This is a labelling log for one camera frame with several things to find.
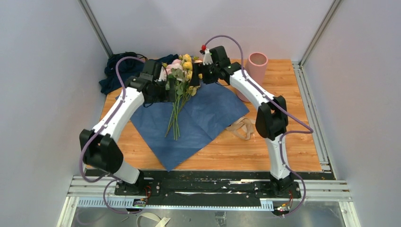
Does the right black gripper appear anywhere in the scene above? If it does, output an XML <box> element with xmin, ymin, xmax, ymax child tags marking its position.
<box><xmin>189</xmin><ymin>61</ymin><xmax>219</xmax><ymax>87</ymax></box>

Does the flower bouquet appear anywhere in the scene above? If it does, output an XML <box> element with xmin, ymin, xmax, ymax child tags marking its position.
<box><xmin>162</xmin><ymin>54</ymin><xmax>201</xmax><ymax>140</ymax></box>

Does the pink cylindrical vase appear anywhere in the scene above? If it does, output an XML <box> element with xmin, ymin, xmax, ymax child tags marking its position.
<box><xmin>234</xmin><ymin>52</ymin><xmax>268</xmax><ymax>104</ymax></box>

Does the blue wrapping paper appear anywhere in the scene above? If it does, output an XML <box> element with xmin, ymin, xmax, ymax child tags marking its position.
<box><xmin>118</xmin><ymin>84</ymin><xmax>249</xmax><ymax>171</ymax></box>

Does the tan ribbon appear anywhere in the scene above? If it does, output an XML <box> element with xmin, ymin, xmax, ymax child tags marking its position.
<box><xmin>225</xmin><ymin>117</ymin><xmax>256</xmax><ymax>140</ymax></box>

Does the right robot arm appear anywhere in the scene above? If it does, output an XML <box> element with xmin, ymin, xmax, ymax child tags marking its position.
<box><xmin>194</xmin><ymin>45</ymin><xmax>294</xmax><ymax>198</ymax></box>

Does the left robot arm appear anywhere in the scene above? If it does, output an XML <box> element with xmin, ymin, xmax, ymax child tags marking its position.
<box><xmin>79</xmin><ymin>58</ymin><xmax>173</xmax><ymax>195</ymax></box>

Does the dark navy cloth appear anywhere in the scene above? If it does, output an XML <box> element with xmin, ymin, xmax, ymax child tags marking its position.
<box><xmin>99</xmin><ymin>52</ymin><xmax>179</xmax><ymax>96</ymax></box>

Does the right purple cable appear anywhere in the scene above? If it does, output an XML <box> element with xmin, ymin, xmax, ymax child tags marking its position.
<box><xmin>202</xmin><ymin>35</ymin><xmax>314</xmax><ymax>218</ymax></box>

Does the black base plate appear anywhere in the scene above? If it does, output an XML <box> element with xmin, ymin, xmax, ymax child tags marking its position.
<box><xmin>114</xmin><ymin>170</ymin><xmax>302</xmax><ymax>207</ymax></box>

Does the aluminium rail frame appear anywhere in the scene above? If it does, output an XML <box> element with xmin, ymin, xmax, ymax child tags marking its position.
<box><xmin>57</xmin><ymin>170</ymin><xmax>360</xmax><ymax>227</ymax></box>

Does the white flat ribbon cable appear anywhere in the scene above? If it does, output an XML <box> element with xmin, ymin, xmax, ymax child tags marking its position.
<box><xmin>136</xmin><ymin>212</ymin><xmax>172</xmax><ymax>227</ymax></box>

